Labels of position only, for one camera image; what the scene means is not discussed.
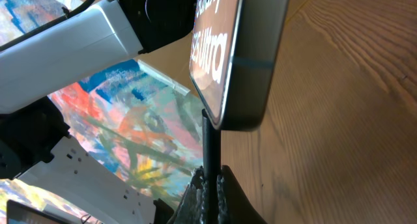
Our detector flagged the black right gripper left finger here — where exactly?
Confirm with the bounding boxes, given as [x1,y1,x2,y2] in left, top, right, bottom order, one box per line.
[167,167,209,224]

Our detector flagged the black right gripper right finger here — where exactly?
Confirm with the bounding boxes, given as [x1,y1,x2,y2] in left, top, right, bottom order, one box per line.
[217,165,266,224]

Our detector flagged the black charger cable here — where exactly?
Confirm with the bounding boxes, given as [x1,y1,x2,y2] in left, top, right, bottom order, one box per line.
[201,108,222,224]

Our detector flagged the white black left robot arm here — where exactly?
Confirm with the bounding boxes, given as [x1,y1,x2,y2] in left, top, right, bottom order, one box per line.
[1,0,197,179]

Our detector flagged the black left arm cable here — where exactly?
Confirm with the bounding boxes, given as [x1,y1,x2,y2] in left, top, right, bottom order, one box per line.
[0,0,104,52]

